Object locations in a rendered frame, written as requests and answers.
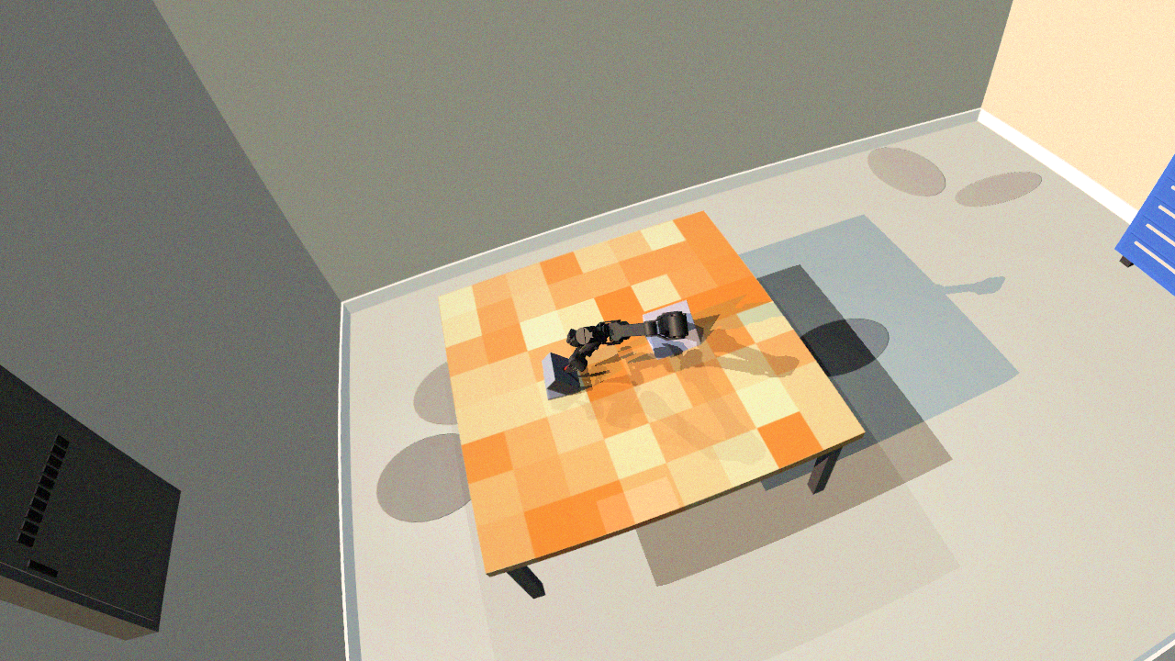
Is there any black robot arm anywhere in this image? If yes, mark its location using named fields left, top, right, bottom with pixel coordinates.
left=566, top=311, right=689, bottom=348

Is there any dark grey sloped panel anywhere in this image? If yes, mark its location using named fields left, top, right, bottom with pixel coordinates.
left=542, top=352, right=580, bottom=400

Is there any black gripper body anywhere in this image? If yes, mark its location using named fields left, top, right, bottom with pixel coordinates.
left=568, top=342, right=600, bottom=372

